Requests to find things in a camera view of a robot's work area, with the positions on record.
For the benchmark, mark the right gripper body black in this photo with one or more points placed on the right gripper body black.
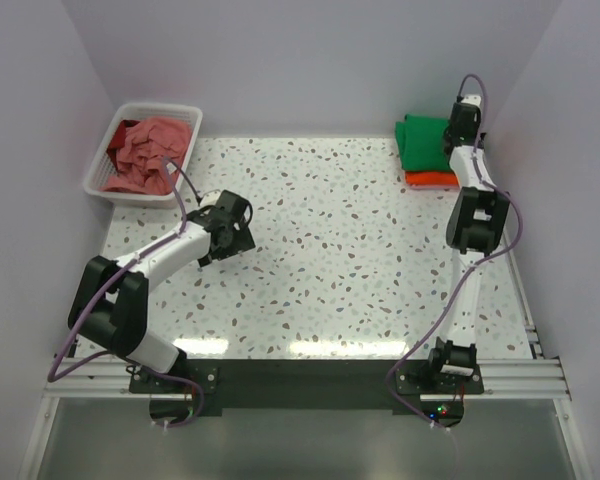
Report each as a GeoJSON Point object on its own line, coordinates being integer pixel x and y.
{"type": "Point", "coordinates": [449, 141]}

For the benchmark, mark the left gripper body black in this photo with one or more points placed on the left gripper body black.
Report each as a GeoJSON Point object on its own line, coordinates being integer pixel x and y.
{"type": "Point", "coordinates": [238, 239]}

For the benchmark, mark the green t shirt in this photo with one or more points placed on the green t shirt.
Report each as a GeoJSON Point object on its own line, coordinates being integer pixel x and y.
{"type": "Point", "coordinates": [420, 144]}

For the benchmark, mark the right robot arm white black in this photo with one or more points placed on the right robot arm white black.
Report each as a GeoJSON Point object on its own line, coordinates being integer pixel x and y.
{"type": "Point", "coordinates": [473, 233]}

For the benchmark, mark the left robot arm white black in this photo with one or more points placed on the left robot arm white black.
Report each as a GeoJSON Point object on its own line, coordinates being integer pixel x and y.
{"type": "Point", "coordinates": [111, 304]}

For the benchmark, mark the pink folded shirt under stack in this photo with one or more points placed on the pink folded shirt under stack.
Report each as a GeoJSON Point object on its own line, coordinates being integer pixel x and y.
{"type": "Point", "coordinates": [428, 187]}

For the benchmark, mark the orange folded t shirt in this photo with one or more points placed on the orange folded t shirt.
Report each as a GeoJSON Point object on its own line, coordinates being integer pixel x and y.
{"type": "Point", "coordinates": [431, 178]}

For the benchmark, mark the white plastic basket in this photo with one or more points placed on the white plastic basket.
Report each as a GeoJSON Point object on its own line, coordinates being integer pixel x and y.
{"type": "Point", "coordinates": [101, 167]}

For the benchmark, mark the pink t shirt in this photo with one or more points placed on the pink t shirt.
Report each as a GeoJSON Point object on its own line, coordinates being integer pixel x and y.
{"type": "Point", "coordinates": [140, 161]}

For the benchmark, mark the dark red t shirt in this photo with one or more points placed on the dark red t shirt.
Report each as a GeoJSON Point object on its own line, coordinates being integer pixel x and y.
{"type": "Point", "coordinates": [118, 139]}

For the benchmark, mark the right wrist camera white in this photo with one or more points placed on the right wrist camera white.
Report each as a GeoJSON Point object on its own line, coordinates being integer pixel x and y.
{"type": "Point", "coordinates": [473, 100]}

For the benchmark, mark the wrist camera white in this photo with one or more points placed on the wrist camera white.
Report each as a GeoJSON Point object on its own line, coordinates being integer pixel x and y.
{"type": "Point", "coordinates": [473, 100]}
{"type": "Point", "coordinates": [210, 198]}

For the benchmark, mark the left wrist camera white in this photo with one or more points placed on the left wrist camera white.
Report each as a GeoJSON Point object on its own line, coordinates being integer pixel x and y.
{"type": "Point", "coordinates": [210, 198]}

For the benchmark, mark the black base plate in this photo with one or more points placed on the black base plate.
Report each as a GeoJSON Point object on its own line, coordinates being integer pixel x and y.
{"type": "Point", "coordinates": [210, 387]}

